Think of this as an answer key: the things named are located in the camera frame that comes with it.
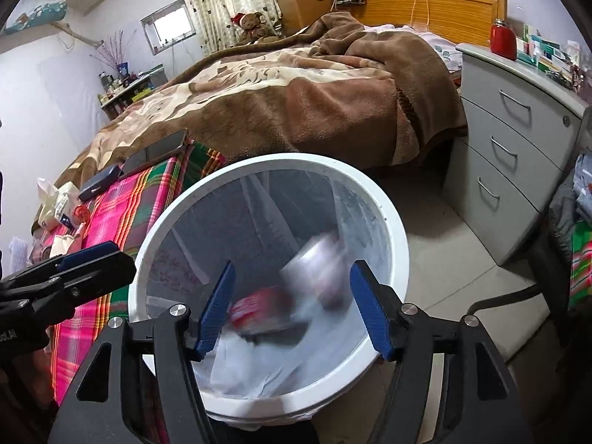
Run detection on pink white bed sheet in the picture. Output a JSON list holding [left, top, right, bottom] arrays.
[[414, 28, 460, 71]]

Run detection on small barred window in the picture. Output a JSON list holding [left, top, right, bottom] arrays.
[[141, 2, 197, 54]]

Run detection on orange cable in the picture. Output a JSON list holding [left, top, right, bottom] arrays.
[[411, 0, 432, 33]]

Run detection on yellow tissue pack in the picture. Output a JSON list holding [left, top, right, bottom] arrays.
[[37, 178, 81, 228]]

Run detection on brown teddy bear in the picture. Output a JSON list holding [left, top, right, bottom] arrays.
[[231, 10, 278, 44]]

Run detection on red flask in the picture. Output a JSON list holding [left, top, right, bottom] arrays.
[[490, 18, 518, 61]]

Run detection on pink green plaid cloth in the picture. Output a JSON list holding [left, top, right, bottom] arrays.
[[51, 141, 227, 408]]

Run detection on heart print curtain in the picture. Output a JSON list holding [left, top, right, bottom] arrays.
[[178, 0, 283, 54]]

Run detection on black chair base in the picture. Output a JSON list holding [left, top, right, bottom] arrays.
[[467, 284, 547, 317]]

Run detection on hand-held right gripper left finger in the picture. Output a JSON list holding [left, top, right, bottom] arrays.
[[48, 260, 238, 444]]

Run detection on pile of medicine boxes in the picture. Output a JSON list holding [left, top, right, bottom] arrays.
[[515, 23, 587, 85]]

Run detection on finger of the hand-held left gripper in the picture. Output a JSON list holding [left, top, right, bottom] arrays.
[[0, 241, 122, 299], [28, 252, 137, 320]]

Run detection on brown patterned blanket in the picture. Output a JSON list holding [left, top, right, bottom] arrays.
[[32, 11, 468, 236]]

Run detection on wooden bed headboard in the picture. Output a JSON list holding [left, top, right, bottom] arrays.
[[358, 0, 509, 49]]

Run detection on white purple milk carton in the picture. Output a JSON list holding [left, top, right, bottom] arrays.
[[280, 233, 354, 310]]

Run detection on grey drawer cabinet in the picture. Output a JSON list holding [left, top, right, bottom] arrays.
[[441, 43, 592, 266]]

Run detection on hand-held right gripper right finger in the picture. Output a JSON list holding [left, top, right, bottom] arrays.
[[349, 259, 532, 444]]

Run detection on clear plastic bin liner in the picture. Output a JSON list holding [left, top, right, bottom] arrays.
[[145, 166, 389, 401]]

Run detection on white round trash bin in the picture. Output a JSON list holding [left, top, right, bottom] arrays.
[[128, 154, 408, 419]]

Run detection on dried branches in vase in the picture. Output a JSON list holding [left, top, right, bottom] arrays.
[[90, 30, 138, 75]]

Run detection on black smartphone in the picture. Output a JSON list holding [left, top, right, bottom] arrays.
[[121, 128, 189, 177]]

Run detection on cluttered white shelf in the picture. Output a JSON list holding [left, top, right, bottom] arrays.
[[97, 65, 167, 118]]

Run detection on teal printed bag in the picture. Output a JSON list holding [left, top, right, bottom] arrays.
[[2, 0, 68, 35]]

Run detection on red drink can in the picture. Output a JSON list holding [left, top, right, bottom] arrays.
[[230, 287, 297, 334]]

